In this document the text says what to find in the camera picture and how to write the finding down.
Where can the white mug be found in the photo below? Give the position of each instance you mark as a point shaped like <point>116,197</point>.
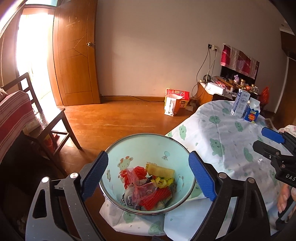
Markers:
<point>255,89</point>

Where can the person's right hand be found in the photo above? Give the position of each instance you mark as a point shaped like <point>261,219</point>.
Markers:
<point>284,199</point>

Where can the wooden door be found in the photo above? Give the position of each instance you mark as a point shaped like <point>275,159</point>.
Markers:
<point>76,69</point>

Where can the white tissue pack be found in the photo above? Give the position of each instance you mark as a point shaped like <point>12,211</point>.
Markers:
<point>32,125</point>

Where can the red container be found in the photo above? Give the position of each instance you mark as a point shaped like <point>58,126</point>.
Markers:
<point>49,141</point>

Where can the white paper bag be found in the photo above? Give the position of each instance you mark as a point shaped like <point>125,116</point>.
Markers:
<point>171,105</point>

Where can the red gift box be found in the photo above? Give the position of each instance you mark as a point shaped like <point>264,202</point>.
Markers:
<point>185,97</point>

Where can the gold lidded jar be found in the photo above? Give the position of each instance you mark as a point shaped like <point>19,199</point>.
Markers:
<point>242,81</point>

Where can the tall white milk carton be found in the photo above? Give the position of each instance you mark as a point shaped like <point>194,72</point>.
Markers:
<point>240,104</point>

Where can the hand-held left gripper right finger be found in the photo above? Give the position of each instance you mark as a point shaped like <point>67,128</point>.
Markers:
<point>202,178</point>

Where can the black television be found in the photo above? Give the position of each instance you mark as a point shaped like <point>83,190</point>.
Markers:
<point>227,73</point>

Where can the orange plastic bag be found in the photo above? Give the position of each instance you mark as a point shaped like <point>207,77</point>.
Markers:
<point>265,96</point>

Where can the dark wooden chair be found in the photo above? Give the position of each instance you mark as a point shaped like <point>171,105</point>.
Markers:
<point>55,120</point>

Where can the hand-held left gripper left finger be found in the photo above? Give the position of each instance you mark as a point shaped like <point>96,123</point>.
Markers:
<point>94,176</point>

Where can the small wooden cabinet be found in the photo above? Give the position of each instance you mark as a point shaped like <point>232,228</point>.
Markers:
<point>203,95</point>

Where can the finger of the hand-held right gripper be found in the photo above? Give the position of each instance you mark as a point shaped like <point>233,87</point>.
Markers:
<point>272,134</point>
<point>264,147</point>

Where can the blue gable-top carton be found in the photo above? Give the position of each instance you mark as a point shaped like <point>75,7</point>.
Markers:
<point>252,113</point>

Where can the pink spotted blanket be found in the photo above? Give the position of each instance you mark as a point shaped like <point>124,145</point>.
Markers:
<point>290,128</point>

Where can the purple gift bag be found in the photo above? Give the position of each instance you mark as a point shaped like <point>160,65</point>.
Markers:
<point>235,77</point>

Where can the wall socket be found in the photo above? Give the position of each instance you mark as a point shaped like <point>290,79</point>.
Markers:
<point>212,47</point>

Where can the flat white box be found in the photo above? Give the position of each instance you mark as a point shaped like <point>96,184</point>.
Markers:
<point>215,88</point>

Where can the wooden wardrobe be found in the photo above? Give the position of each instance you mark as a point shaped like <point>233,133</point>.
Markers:
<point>286,92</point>

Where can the long orange snack wrapper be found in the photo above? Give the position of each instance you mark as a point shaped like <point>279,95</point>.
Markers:
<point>159,170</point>

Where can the mint green cartoon bin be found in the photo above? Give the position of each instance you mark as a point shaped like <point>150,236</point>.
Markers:
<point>148,150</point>

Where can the red striped cloth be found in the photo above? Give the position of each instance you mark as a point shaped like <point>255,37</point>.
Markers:
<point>13,115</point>

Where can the red foam fruit net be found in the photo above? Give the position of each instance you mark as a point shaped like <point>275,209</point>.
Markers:
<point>156,198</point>
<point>137,173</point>

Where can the yellow wrapper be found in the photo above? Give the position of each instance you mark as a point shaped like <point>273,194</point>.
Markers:
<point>164,182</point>

